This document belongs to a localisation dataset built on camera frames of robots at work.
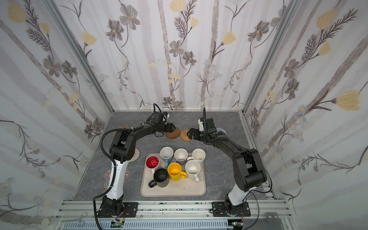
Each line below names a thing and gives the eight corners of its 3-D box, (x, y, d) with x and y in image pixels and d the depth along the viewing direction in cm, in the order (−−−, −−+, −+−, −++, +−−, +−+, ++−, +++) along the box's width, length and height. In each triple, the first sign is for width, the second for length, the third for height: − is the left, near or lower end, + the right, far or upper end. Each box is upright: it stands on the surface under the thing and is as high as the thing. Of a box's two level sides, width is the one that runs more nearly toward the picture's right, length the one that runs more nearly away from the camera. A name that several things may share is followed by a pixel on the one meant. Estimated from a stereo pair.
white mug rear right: (192, 165, 91) (192, 158, 84) (191, 155, 96) (192, 148, 88) (204, 165, 92) (206, 158, 84) (203, 155, 96) (205, 148, 88)
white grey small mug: (172, 162, 94) (171, 156, 86) (179, 152, 98) (179, 145, 91) (183, 169, 90) (183, 163, 83) (191, 158, 95) (191, 152, 88)
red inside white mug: (145, 168, 90) (142, 163, 83) (153, 159, 94) (150, 153, 88) (155, 175, 87) (152, 170, 81) (163, 165, 91) (161, 159, 85)
